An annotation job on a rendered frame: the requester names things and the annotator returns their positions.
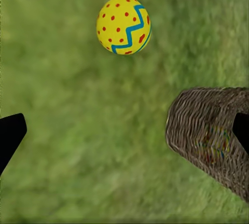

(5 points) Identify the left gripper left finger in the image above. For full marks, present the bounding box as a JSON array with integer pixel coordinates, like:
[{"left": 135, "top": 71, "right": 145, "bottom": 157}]
[{"left": 0, "top": 113, "right": 27, "bottom": 175}]

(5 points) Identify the wicker basket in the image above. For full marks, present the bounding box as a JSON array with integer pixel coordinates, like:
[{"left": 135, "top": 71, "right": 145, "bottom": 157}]
[{"left": 165, "top": 87, "right": 249, "bottom": 203}]

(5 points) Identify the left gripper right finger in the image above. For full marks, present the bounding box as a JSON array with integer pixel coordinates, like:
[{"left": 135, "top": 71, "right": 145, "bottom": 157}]
[{"left": 232, "top": 113, "right": 249, "bottom": 155}]

